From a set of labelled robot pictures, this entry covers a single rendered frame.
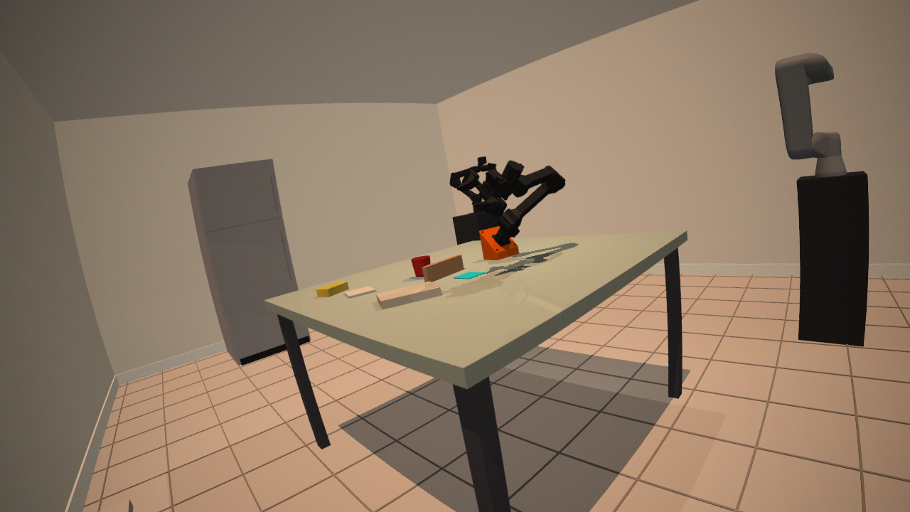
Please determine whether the brown wooden beam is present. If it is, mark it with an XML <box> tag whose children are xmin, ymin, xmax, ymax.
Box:
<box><xmin>422</xmin><ymin>255</ymin><xmax>464</xmax><ymax>282</ymax></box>

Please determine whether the yellow rectangular block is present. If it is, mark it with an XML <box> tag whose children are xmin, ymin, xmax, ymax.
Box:
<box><xmin>316</xmin><ymin>282</ymin><xmax>349</xmax><ymax>297</ymax></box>

